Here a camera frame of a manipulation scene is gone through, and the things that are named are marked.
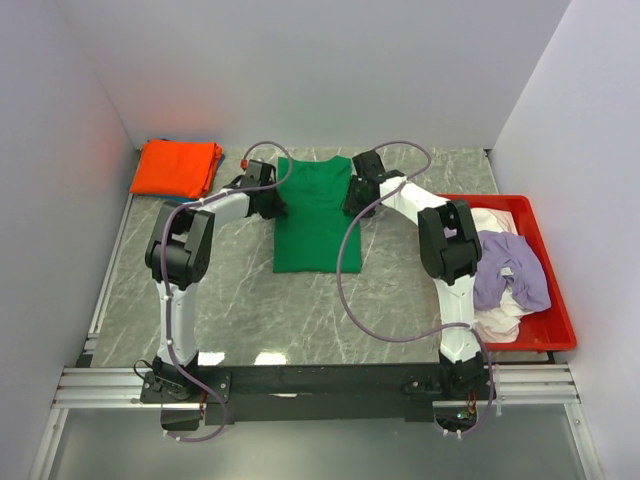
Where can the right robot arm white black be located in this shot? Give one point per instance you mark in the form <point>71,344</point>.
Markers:
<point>450,252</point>

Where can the red plastic bin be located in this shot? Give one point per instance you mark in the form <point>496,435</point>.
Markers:
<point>550,330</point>

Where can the folded blue t shirt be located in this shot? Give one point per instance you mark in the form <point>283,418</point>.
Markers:
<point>187,200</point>

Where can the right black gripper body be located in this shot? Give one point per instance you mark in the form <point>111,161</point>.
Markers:
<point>355,200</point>

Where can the lavender t shirt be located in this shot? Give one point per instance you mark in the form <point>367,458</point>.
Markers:
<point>508,261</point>

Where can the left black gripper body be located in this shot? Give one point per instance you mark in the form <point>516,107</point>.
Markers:
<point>273,204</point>

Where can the pale pink t shirt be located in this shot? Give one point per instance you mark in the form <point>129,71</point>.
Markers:
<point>498,325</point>

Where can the orange t shirt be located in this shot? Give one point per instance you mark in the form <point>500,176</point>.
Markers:
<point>172,170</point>

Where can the black base beam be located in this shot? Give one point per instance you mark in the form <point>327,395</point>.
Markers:
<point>261,393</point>

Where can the aluminium frame rail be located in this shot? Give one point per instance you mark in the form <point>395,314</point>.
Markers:
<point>517,384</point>

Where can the green t shirt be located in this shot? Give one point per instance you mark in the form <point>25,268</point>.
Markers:
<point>309,237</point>

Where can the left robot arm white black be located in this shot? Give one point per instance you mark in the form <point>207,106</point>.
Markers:
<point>178,257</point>

